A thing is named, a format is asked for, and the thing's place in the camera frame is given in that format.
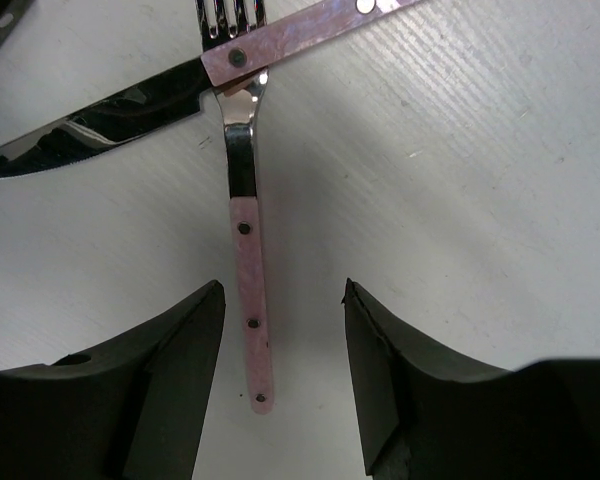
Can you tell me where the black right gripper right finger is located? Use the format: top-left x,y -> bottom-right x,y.
343,281 -> 600,479

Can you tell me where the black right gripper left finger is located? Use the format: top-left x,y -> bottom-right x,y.
0,281 -> 225,479

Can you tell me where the pink handle knife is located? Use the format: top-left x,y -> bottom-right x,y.
0,1 -> 409,179

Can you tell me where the pink handle fork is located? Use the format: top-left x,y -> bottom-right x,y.
195,0 -> 276,416

